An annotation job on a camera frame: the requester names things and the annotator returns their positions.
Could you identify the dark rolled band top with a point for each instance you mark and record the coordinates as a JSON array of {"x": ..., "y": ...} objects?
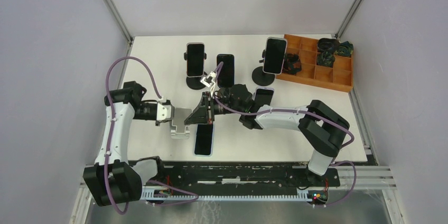
[{"x": 327, "y": 45}]

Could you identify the black right phone stand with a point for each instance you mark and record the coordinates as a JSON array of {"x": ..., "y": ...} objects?
[{"x": 265, "y": 75}]

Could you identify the white slotted cable duct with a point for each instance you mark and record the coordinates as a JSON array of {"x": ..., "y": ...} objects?
[{"x": 157, "y": 194}]

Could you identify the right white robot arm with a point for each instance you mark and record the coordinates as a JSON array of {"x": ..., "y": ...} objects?
[{"x": 322, "y": 127}]

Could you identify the aluminium frame rail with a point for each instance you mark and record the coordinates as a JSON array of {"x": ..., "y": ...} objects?
[{"x": 364, "y": 173}]

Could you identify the orange wooden divided tray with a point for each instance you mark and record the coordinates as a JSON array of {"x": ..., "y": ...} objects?
[{"x": 338, "y": 77}]

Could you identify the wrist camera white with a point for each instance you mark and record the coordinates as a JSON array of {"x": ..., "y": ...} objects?
[
  {"x": 164, "y": 110},
  {"x": 209, "y": 80}
]

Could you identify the black phone stand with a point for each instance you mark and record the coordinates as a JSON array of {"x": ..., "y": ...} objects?
[
  {"x": 265, "y": 75},
  {"x": 194, "y": 82}
]

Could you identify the black smartphone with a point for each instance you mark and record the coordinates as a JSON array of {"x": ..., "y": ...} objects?
[{"x": 226, "y": 77}]

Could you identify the black left phone stand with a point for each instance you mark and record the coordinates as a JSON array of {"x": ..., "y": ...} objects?
[{"x": 194, "y": 82}]

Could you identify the silver folding phone stand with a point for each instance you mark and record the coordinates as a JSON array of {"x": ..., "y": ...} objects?
[{"x": 178, "y": 129}]

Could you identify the dark rolled band right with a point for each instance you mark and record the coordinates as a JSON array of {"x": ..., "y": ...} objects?
[{"x": 345, "y": 49}]

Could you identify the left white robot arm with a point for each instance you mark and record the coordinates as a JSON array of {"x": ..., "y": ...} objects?
[{"x": 112, "y": 179}]

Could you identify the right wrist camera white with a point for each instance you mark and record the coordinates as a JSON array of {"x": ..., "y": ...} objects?
[{"x": 209, "y": 80}]

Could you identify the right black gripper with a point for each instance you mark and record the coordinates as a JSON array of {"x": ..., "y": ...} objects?
[{"x": 199, "y": 115}]

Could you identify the dark rolled band middle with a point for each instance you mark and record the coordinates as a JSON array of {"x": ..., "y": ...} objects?
[{"x": 325, "y": 59}]

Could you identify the smartphone lying near right arm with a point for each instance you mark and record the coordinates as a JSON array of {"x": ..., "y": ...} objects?
[{"x": 262, "y": 96}]

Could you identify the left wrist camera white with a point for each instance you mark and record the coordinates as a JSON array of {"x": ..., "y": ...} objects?
[{"x": 164, "y": 110}]

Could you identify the light blue smartphone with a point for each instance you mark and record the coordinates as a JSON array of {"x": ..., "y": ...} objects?
[{"x": 204, "y": 140}]

